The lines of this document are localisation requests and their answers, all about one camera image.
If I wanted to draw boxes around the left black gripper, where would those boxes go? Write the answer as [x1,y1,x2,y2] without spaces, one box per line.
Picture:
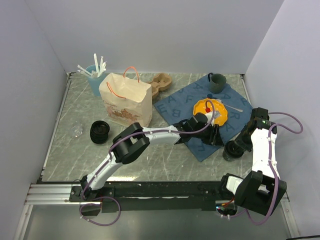
[191,123,224,148]

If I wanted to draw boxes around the black coffee cup lid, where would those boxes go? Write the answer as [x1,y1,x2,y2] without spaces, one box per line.
[224,140,244,153]

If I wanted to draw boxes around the brown paper takeout bag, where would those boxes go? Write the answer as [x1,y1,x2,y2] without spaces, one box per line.
[99,66,153,127]

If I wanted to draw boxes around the dark takeout coffee cup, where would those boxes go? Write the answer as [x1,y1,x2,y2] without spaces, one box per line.
[222,150,244,162]

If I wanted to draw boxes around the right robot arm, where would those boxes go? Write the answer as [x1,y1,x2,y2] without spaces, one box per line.
[218,107,287,216]

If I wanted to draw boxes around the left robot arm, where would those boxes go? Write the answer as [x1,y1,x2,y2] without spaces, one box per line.
[80,113,224,201]

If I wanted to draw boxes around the orange dotted plate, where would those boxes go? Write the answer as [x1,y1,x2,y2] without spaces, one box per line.
[193,98,228,127]

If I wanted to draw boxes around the blue letter-print cloth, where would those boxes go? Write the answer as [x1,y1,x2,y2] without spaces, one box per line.
[153,75,254,163]

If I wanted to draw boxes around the dark green mug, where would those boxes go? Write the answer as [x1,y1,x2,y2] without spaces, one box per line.
[207,72,227,94]

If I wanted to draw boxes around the stack of black lids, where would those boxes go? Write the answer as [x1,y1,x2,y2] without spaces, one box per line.
[90,120,110,145]

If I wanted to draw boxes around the blue plastic cup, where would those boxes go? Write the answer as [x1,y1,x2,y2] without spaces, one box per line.
[87,72,107,97]

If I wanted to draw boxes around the white wrapped straw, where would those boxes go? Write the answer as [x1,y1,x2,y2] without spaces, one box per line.
[77,64,92,77]
[93,53,100,75]
[97,56,106,77]

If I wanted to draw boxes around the clear plastic lid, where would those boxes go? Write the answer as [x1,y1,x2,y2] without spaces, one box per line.
[70,121,83,138]

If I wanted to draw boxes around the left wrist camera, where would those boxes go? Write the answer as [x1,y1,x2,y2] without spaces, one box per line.
[205,107,221,125]

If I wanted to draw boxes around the black mounting base rail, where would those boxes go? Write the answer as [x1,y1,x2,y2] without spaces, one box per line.
[69,181,233,213]

